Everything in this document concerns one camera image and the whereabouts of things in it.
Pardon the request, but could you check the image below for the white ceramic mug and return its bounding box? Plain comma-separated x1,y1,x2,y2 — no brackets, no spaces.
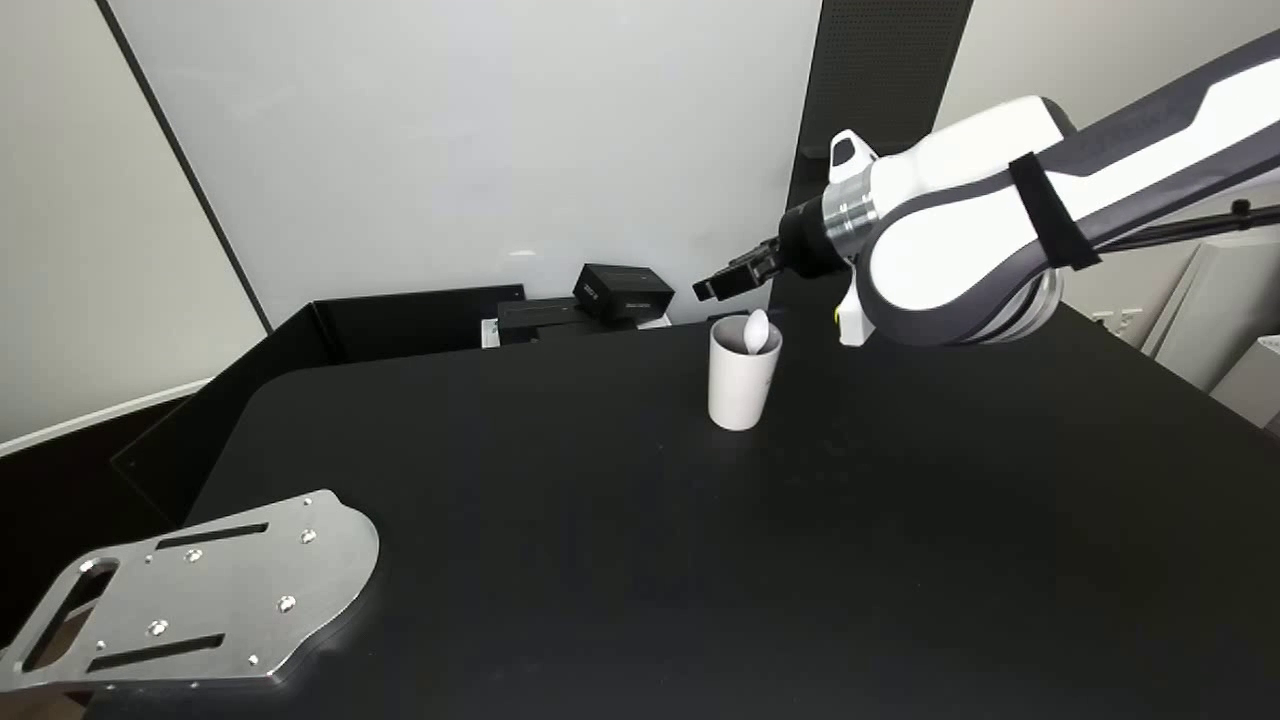
700,312,790,435

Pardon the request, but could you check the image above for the large whiteboard panel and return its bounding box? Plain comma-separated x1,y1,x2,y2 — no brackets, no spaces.
102,0,827,331

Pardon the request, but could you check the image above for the small black box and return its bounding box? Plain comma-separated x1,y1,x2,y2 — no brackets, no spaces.
573,260,676,327

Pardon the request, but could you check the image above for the black cable strap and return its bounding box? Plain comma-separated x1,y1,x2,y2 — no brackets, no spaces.
1006,152,1103,275

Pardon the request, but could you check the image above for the silver metal mounting plate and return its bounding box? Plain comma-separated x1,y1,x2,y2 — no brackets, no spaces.
0,482,386,700

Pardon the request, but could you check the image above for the white cabinet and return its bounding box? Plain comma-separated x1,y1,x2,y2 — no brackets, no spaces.
1063,216,1280,435

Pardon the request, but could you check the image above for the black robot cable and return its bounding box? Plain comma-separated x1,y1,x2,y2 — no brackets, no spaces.
1099,195,1280,257

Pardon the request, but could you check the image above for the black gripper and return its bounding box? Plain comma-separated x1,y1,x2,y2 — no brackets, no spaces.
689,195,844,302

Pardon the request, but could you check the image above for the white plastic spoon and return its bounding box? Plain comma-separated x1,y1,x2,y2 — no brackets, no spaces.
740,307,776,358

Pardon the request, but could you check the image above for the dark vertical pillar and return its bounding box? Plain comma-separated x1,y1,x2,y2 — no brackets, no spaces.
782,0,979,324

